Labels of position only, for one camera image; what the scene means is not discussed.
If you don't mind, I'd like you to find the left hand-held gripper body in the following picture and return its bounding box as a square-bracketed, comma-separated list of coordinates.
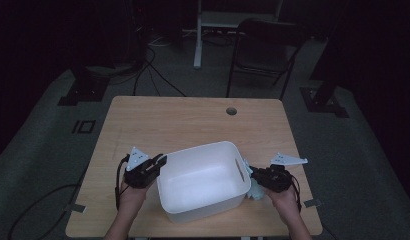
[123, 145, 161, 190]

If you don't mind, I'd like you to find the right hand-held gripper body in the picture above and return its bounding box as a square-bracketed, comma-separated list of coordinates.
[257, 151, 309, 194]

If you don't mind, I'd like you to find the light blue cloth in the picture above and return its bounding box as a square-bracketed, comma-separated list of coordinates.
[243, 158, 270, 202]

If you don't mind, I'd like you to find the white plastic bin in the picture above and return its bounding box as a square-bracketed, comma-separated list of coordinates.
[156, 140, 253, 224]

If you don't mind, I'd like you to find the person's left hand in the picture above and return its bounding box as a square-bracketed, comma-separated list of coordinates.
[118, 181, 155, 212]

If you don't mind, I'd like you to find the person's right hand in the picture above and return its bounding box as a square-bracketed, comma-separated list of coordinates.
[264, 185, 301, 220]

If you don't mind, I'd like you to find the grey tape strip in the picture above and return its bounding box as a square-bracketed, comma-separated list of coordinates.
[64, 203, 88, 214]
[303, 198, 323, 209]

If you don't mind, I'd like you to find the black stand base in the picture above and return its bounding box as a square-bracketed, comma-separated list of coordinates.
[299, 49, 350, 119]
[57, 64, 111, 107]

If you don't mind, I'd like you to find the black folding chair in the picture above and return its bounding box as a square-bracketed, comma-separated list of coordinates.
[225, 18, 308, 101]

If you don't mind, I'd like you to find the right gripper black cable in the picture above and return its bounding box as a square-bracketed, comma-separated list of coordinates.
[290, 174, 303, 213]

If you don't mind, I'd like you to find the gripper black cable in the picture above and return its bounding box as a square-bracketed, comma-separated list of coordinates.
[290, 174, 303, 213]
[114, 154, 131, 212]

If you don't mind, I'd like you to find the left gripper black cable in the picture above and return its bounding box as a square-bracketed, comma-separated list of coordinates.
[114, 154, 131, 212]

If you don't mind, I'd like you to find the black floor cable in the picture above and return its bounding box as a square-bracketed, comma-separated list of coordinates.
[144, 59, 188, 98]
[7, 183, 82, 240]
[132, 46, 157, 97]

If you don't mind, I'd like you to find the white desk frame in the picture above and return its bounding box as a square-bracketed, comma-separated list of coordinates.
[192, 0, 285, 70]

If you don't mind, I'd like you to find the white floor cable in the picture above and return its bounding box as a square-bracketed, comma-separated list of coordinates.
[148, 35, 173, 48]

